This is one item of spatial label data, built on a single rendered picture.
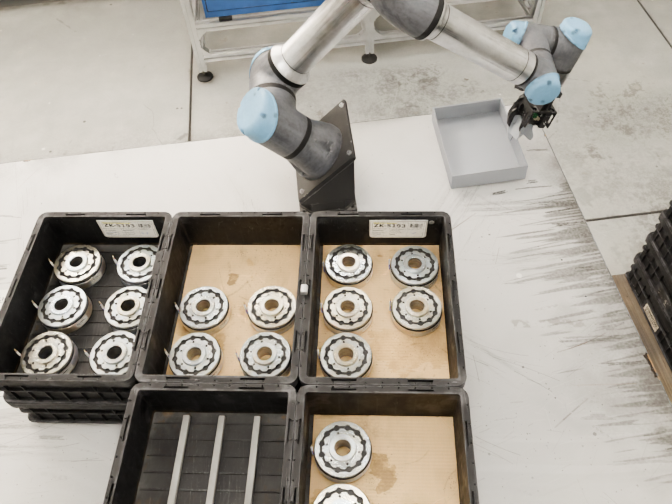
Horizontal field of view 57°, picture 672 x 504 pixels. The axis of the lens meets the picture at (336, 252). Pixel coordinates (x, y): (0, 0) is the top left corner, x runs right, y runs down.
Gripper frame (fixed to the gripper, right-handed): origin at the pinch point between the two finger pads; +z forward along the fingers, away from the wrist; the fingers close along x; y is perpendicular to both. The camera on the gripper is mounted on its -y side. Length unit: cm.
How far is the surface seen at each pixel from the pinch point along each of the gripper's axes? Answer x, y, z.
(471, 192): -14.0, 14.1, 8.3
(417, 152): -23.9, -3.6, 10.8
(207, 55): -72, -143, 81
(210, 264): -83, 33, 12
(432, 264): -38, 45, -2
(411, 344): -46, 61, 3
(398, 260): -45, 42, 0
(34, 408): -120, 57, 28
